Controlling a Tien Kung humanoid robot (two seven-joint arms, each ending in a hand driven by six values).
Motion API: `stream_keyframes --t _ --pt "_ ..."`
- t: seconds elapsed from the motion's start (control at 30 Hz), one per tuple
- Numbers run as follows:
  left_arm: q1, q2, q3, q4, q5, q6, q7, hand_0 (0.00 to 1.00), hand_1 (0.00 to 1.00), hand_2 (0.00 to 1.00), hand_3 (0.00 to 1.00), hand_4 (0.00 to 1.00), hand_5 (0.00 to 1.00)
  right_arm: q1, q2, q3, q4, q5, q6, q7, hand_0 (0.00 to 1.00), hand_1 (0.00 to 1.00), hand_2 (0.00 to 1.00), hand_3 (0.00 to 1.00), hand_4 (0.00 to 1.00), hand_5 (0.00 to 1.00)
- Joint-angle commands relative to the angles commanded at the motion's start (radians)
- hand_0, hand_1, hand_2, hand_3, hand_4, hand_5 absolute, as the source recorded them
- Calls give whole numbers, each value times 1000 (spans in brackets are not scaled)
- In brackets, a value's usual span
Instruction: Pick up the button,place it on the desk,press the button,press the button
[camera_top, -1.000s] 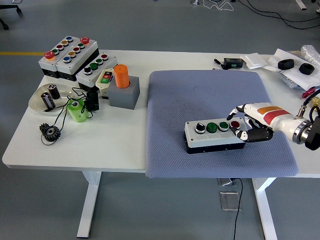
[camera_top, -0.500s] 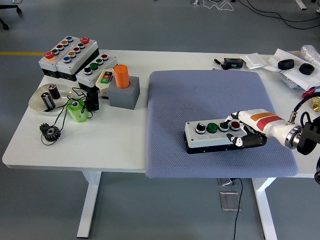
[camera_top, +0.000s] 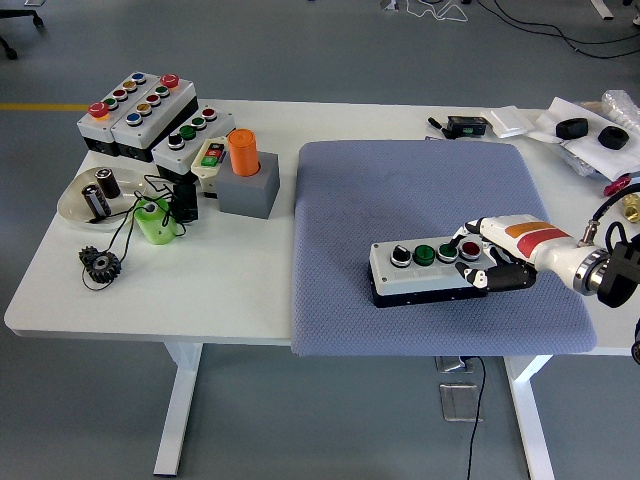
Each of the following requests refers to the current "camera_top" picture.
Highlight grey cube block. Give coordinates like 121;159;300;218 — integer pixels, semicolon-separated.
214;152;281;220

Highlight thin black wire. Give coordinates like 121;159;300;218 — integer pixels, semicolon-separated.
81;173;189;292

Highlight black floor cable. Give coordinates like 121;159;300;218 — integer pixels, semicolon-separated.
463;355;489;480

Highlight black cables on floor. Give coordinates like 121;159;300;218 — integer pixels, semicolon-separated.
474;0;640;60

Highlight green plastic cylinder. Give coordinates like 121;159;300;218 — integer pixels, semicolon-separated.
132;198;180;246

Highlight black electronic module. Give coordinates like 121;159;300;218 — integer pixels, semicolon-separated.
446;115;490;139

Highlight metal floor socket plate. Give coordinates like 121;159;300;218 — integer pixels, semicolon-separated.
438;382;485;423

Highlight clear bubble wrap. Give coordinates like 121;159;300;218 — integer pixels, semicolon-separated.
601;89;640;132

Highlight black office chair base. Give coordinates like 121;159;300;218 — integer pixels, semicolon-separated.
0;0;45;61

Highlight grey-blue textured mat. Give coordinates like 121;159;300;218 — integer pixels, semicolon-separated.
289;139;599;359

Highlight black cylindrical capacitor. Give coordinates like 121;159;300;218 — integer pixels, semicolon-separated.
81;183;112;221
94;168;123;200

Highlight clear shallow dish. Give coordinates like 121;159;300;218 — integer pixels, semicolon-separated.
56;166;151;232

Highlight brass valve red handle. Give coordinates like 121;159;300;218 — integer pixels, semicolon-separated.
603;174;640;225

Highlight beige start-stop switch box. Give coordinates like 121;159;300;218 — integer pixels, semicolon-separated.
190;135;232;199

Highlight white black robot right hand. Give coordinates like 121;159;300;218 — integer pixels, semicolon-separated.
449;214;589;294

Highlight white cable on floor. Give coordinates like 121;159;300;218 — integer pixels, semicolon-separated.
404;0;471;24

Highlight black metal gear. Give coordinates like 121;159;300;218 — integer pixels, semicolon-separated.
78;244;124;286

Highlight black foam ring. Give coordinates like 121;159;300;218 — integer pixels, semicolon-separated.
598;126;630;150
555;118;590;141

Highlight grey four-button control box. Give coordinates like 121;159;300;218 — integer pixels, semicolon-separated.
368;234;501;309
151;104;237;185

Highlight white foam sheet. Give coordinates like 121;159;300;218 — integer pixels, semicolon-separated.
527;96;640;182

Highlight clear plastic bag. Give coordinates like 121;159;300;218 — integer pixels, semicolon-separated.
558;139;603;177

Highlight white table leg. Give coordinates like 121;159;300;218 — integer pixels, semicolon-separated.
152;342;204;476
502;354;556;480

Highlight grey five-button control box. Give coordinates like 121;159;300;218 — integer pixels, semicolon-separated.
109;73;200;164
76;71;160;157

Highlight small black device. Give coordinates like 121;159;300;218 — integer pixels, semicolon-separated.
171;180;200;224

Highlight orange cylinder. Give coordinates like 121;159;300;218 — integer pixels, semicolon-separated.
227;128;260;179

